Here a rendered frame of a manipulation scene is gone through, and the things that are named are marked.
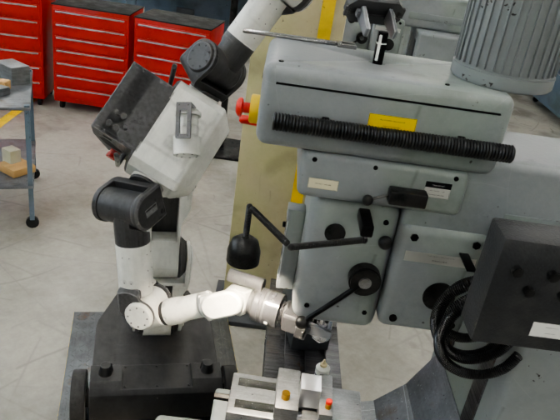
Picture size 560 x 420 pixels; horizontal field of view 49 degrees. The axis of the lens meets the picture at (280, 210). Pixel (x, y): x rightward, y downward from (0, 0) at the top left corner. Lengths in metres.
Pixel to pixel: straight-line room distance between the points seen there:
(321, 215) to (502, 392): 0.55
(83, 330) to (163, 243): 0.88
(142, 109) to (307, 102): 0.58
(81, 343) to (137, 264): 1.17
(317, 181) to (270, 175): 2.01
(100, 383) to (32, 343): 1.19
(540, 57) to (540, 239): 0.36
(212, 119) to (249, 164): 1.61
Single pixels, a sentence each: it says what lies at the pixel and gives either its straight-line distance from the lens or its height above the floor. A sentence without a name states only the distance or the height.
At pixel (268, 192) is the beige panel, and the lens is 3.27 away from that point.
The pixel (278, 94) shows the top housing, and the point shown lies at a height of 1.83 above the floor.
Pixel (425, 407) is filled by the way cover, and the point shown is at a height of 0.99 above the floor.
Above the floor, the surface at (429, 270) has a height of 1.50.
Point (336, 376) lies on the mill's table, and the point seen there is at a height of 0.92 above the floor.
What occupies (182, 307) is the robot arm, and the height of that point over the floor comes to 1.18.
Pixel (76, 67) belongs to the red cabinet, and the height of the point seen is 0.44.
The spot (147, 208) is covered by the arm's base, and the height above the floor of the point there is 1.43.
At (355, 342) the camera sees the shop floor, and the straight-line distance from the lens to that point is 3.58.
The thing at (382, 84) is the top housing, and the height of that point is 1.88.
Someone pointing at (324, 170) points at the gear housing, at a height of 1.69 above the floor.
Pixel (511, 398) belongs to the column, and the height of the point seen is 1.28.
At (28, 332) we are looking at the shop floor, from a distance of 3.50.
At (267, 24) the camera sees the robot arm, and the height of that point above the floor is 1.86.
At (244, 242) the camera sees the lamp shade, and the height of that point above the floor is 1.50.
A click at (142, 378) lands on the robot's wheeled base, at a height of 0.59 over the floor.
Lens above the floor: 2.16
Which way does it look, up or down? 27 degrees down
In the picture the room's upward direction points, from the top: 9 degrees clockwise
